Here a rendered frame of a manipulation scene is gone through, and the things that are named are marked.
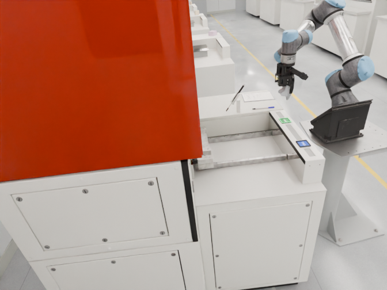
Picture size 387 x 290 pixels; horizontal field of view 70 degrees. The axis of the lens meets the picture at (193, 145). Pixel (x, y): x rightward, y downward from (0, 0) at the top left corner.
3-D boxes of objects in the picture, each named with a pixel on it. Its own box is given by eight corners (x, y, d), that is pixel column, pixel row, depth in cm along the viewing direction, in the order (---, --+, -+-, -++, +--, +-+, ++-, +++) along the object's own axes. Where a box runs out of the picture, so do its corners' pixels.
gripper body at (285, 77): (274, 83, 153) (275, 61, 146) (289, 81, 153) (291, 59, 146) (279, 88, 146) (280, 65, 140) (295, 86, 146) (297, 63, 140)
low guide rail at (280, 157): (196, 171, 152) (195, 166, 151) (195, 168, 154) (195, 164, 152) (285, 160, 153) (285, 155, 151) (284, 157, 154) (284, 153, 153)
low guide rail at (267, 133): (192, 145, 175) (192, 141, 173) (192, 143, 177) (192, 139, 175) (270, 136, 176) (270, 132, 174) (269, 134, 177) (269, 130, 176)
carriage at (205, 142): (198, 170, 148) (198, 165, 146) (193, 136, 179) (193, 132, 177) (213, 168, 148) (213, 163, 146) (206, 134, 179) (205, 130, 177)
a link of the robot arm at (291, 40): (303, 29, 135) (292, 33, 130) (300, 52, 140) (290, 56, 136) (289, 28, 140) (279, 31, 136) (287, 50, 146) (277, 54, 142)
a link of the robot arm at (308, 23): (302, 17, 180) (268, 54, 156) (315, 5, 170) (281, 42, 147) (314, 30, 181) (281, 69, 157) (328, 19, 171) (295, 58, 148)
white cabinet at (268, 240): (207, 302, 172) (195, 207, 129) (195, 196, 254) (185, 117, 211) (308, 289, 173) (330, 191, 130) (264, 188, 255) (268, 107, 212)
